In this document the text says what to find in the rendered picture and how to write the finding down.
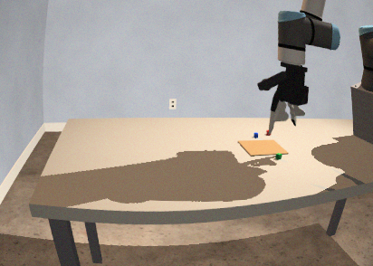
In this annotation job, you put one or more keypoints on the tan flat mat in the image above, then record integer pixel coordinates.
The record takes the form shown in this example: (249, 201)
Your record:
(262, 147)

